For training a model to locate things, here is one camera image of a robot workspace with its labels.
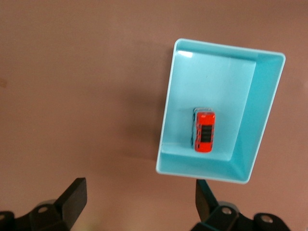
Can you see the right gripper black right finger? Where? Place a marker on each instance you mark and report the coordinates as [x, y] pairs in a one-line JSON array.
[[204, 207]]

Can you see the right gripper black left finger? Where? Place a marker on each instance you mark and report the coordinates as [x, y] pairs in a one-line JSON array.
[[72, 202]]

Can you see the orange toy bus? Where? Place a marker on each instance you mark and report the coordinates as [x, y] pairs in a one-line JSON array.
[[204, 118]]

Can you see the blue plastic box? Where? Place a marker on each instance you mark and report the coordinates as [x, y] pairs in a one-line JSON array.
[[216, 84]]

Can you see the brown tape mark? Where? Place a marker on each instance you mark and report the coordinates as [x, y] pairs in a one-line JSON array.
[[2, 83]]

